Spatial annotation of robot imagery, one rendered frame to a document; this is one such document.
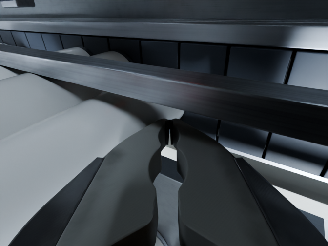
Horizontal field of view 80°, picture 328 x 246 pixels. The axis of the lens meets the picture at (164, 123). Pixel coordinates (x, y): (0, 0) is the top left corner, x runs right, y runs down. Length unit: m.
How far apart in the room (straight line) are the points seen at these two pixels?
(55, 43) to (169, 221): 0.28
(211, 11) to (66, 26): 0.15
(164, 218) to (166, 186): 0.07
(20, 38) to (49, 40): 0.07
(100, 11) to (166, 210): 0.27
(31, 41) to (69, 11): 0.06
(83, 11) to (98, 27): 0.09
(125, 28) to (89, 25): 0.05
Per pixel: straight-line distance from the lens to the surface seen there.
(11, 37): 0.38
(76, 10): 0.32
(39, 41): 0.31
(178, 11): 0.22
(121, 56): 0.19
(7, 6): 0.30
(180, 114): 0.17
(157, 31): 0.17
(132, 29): 0.19
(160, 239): 0.36
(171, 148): 0.16
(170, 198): 0.27
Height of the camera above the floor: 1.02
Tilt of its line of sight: 46 degrees down
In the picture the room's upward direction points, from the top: 130 degrees counter-clockwise
